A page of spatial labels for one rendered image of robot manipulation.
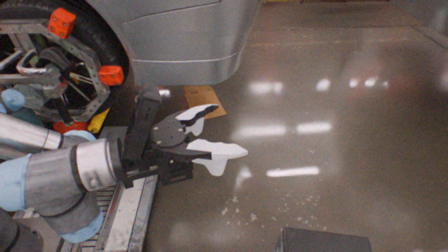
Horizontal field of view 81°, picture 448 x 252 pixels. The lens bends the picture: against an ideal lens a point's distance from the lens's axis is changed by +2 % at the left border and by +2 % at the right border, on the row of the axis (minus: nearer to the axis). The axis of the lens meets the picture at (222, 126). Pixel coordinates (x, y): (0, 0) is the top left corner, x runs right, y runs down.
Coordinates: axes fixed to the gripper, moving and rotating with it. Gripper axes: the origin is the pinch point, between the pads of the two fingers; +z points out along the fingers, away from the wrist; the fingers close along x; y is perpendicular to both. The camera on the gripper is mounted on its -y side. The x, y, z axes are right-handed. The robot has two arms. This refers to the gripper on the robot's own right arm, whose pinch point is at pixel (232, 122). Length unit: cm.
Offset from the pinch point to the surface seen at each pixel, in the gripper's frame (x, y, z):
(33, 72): -80, 13, -53
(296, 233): -23, 88, 38
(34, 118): -100, 42, -70
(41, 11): -105, -5, -49
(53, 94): -76, 21, -49
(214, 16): -84, 1, 23
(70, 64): -87, 14, -42
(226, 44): -85, 15, 28
